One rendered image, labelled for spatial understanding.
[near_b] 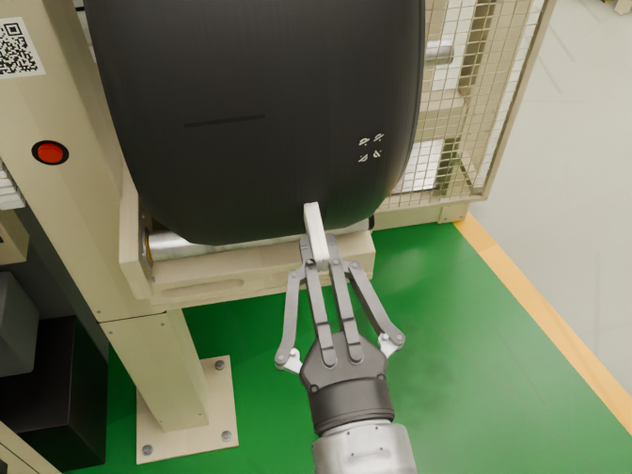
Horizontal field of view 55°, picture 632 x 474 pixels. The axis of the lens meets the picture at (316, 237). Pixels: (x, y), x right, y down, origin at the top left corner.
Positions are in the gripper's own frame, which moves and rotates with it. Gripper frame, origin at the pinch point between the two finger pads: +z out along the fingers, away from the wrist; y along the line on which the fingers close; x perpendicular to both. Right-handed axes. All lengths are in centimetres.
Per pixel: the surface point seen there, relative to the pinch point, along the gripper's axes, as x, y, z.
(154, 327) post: 58, 28, 16
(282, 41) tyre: -19.4, 1.8, 8.5
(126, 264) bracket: 18.9, 24.2, 10.3
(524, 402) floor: 113, -62, -1
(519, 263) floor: 119, -79, 44
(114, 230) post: 26.6, 27.6, 20.7
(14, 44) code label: -7.3, 29.4, 25.5
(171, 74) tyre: -17.9, 11.4, 7.7
